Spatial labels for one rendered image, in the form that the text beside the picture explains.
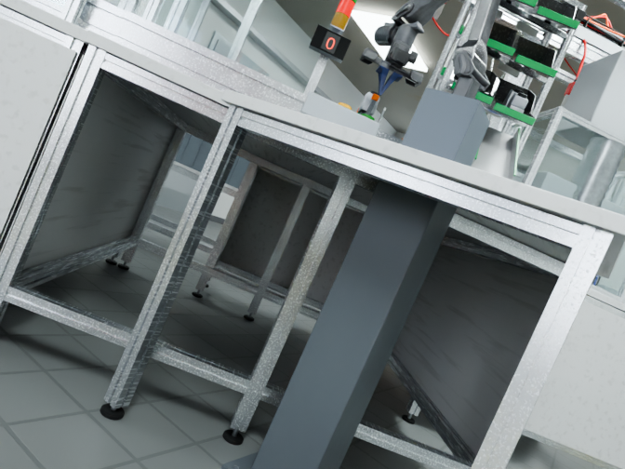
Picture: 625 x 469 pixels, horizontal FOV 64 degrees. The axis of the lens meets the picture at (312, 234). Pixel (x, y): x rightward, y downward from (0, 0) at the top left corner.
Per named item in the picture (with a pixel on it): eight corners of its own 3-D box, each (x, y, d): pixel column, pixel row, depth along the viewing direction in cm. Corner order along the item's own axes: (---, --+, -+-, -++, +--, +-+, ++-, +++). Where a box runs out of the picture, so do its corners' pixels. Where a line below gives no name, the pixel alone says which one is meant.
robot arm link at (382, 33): (429, 16, 146) (399, 17, 154) (414, -1, 140) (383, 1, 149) (413, 52, 146) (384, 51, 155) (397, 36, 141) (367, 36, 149)
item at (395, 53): (392, 43, 143) (399, 35, 136) (414, 53, 144) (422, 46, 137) (384, 62, 143) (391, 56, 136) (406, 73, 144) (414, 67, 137)
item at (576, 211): (627, 235, 77) (634, 219, 77) (220, 100, 122) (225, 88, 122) (608, 279, 138) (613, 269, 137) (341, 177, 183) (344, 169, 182)
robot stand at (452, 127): (445, 180, 116) (480, 100, 115) (392, 162, 123) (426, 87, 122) (458, 194, 128) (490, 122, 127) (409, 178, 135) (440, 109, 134)
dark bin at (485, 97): (489, 105, 153) (502, 82, 150) (450, 88, 154) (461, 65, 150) (483, 92, 178) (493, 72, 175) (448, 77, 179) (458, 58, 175)
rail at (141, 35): (407, 181, 143) (423, 146, 143) (110, 44, 133) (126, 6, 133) (402, 181, 149) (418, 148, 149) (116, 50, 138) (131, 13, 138)
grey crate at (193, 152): (246, 192, 339) (259, 161, 338) (159, 154, 332) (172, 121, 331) (248, 192, 381) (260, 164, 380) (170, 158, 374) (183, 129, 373)
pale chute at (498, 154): (508, 185, 154) (515, 175, 150) (468, 168, 154) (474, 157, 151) (513, 138, 173) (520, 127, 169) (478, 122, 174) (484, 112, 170)
